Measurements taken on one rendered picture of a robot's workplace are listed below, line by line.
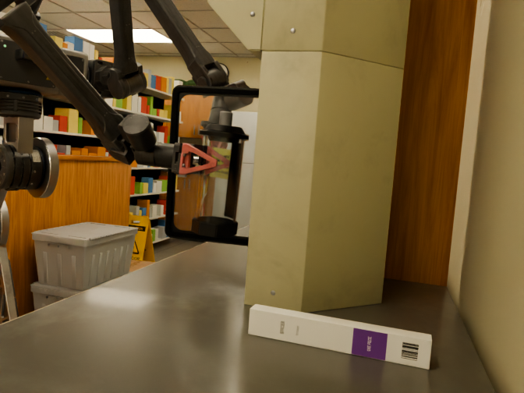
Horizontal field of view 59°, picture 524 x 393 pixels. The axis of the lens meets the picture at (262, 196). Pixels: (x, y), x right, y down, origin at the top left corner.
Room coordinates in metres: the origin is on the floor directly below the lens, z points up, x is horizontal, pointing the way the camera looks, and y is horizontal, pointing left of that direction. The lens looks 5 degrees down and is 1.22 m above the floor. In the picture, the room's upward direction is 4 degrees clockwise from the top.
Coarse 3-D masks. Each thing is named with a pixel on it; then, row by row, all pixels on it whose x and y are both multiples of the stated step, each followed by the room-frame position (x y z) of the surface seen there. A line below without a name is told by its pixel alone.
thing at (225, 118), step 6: (222, 114) 1.00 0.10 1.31; (228, 114) 1.00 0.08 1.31; (222, 120) 1.00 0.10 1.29; (228, 120) 1.00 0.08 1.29; (210, 126) 0.98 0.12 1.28; (216, 126) 0.98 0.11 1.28; (222, 126) 0.98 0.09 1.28; (228, 126) 0.98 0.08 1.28; (234, 126) 0.98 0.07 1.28; (234, 132) 0.98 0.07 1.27; (240, 132) 0.99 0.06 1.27
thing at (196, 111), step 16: (192, 96) 1.20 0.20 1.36; (208, 96) 1.19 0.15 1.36; (192, 112) 1.20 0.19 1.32; (208, 112) 1.19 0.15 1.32; (240, 112) 1.17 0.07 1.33; (256, 112) 1.16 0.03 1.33; (192, 128) 1.20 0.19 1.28; (256, 128) 1.16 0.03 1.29; (176, 176) 1.20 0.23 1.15; (192, 176) 1.19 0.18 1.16; (176, 192) 1.20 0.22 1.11; (192, 192) 1.19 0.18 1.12; (240, 192) 1.17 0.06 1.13; (176, 208) 1.20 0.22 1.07; (192, 208) 1.19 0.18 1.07; (240, 208) 1.17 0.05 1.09; (176, 224) 1.20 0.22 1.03; (240, 224) 1.17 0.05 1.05
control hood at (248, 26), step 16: (208, 0) 0.88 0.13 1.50; (224, 0) 0.87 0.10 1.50; (240, 0) 0.86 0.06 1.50; (256, 0) 0.85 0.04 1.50; (224, 16) 0.87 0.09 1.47; (240, 16) 0.86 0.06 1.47; (256, 16) 0.85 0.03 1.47; (240, 32) 0.86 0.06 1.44; (256, 32) 0.85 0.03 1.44; (256, 48) 0.85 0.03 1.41
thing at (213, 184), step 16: (208, 144) 0.98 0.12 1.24; (224, 144) 0.97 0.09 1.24; (240, 144) 0.99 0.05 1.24; (224, 160) 0.97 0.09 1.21; (240, 160) 1.00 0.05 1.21; (208, 176) 0.98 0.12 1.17; (224, 176) 0.97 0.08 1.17; (240, 176) 1.01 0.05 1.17; (208, 192) 0.98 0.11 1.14; (224, 192) 0.98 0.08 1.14; (208, 208) 0.98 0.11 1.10; (224, 208) 0.98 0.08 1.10
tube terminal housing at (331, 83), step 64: (320, 0) 0.82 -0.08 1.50; (384, 0) 0.89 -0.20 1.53; (320, 64) 0.82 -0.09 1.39; (384, 64) 0.89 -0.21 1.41; (320, 128) 0.83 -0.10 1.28; (384, 128) 0.90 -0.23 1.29; (256, 192) 0.85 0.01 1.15; (320, 192) 0.83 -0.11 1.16; (384, 192) 0.91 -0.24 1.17; (256, 256) 0.84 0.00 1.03; (320, 256) 0.84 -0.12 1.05; (384, 256) 0.92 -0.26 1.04
